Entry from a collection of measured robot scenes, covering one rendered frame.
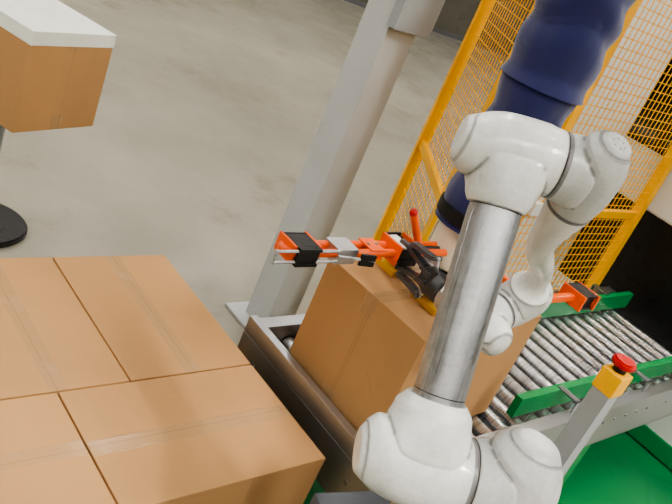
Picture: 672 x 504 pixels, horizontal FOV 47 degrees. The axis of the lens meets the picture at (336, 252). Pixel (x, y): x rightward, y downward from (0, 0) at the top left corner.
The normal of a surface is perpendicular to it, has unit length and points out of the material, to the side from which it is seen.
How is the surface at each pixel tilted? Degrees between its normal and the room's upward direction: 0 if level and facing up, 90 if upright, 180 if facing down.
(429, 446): 64
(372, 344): 90
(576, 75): 99
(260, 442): 0
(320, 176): 90
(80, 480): 0
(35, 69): 90
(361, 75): 90
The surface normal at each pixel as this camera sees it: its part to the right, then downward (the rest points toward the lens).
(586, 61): 0.19, 0.58
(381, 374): -0.69, 0.05
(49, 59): 0.79, 0.51
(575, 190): -0.03, 0.77
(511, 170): 0.02, 0.13
